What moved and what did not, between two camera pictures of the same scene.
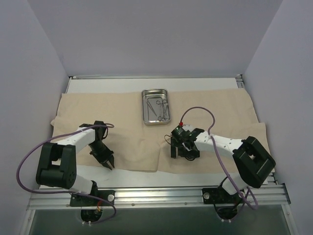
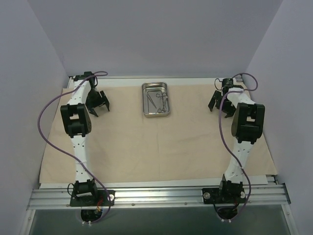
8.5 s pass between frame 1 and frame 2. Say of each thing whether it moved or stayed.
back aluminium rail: stayed
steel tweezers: moved
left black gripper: moved
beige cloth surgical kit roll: moved
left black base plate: stayed
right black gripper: moved
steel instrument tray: moved
